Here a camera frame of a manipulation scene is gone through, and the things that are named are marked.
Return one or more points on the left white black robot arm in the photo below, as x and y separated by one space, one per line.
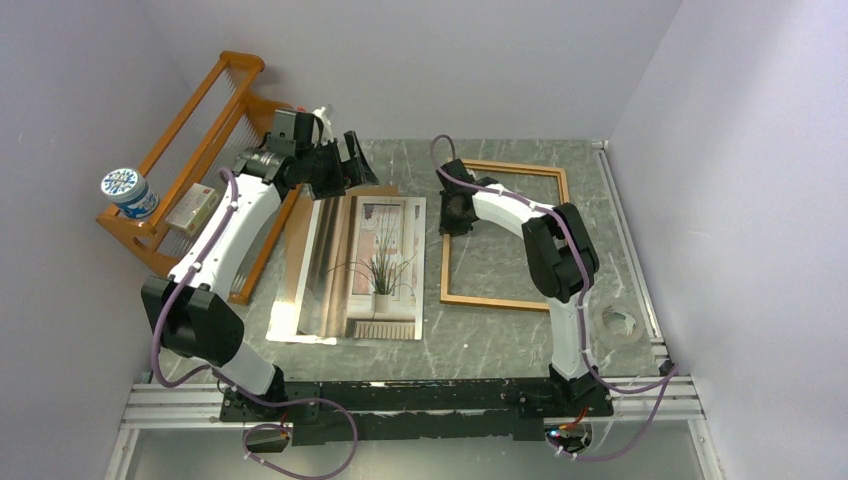
193 327

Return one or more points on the blue white round tin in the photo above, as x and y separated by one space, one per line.
129 191

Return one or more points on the white red small box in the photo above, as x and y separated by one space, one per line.
193 210

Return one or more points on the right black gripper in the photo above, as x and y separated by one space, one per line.
446 226

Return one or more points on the plant photo print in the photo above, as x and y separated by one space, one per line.
377 295

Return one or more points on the orange wooden shelf rack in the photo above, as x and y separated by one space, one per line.
222 117

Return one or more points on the clear tape roll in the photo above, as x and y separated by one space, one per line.
616 322

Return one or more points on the aluminium extrusion rail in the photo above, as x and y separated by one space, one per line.
197 406

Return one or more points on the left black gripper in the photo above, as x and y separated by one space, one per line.
356 169

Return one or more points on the brown backing board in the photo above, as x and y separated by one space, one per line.
325 225

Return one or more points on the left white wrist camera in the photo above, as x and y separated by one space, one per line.
314 127

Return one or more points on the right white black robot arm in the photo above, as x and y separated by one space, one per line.
562 263

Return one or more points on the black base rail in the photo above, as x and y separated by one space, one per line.
336 411

